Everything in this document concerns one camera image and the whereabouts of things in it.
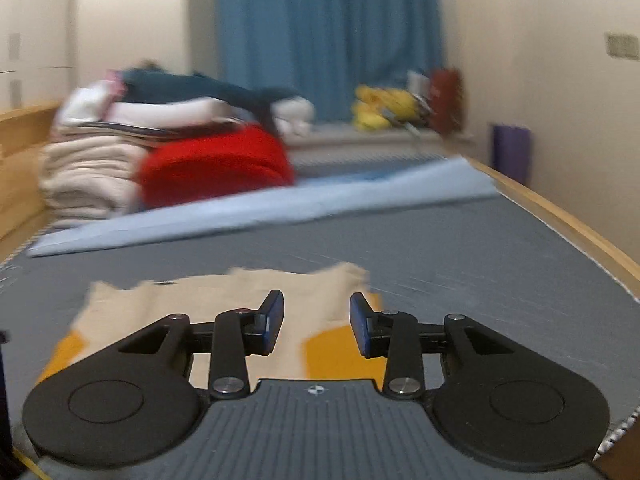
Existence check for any red folded cloth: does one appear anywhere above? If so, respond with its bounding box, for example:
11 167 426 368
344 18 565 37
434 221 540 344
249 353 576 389
136 125 296 210

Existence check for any red bag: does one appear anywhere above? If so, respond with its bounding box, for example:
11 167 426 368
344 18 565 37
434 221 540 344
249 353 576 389
429 67 464 136

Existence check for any wooden bed frame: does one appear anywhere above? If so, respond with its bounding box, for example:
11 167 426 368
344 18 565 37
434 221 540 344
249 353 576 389
0 101 640 303

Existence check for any yellow cable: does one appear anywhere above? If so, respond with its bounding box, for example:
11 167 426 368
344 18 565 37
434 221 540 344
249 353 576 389
12 447 53 480

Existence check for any small white cloth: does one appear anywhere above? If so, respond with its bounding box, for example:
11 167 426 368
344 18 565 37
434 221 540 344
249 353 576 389
272 97 317 137

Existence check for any blue curtain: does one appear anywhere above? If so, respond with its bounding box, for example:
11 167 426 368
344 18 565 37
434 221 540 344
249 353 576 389
215 0 447 123

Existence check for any light blue folded sheet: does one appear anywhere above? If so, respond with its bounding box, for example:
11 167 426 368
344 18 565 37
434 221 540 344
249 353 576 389
25 156 499 260

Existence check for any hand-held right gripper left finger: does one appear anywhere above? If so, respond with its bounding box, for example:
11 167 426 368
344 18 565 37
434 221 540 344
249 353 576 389
120 289 286 401

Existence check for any grey bed mattress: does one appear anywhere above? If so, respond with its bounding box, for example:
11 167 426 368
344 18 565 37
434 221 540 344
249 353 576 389
0 152 640 461

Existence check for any cream and yellow shirt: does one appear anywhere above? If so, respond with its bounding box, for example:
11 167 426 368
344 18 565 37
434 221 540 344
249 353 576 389
37 261 386 396

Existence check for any teal garment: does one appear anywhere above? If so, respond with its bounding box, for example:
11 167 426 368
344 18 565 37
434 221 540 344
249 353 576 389
119 66 302 133

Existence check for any yellow plush toy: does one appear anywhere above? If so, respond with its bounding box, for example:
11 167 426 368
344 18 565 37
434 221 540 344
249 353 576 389
351 85 420 132

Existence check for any stack of cream towels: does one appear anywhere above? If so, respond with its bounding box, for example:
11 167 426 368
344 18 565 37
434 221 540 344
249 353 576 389
39 139 147 232

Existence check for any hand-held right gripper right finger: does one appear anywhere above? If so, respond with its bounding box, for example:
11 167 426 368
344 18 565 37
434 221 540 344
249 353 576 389
349 291 517 401

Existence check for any white folded clothing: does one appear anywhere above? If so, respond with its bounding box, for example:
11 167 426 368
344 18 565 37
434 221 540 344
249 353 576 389
54 79 238 148

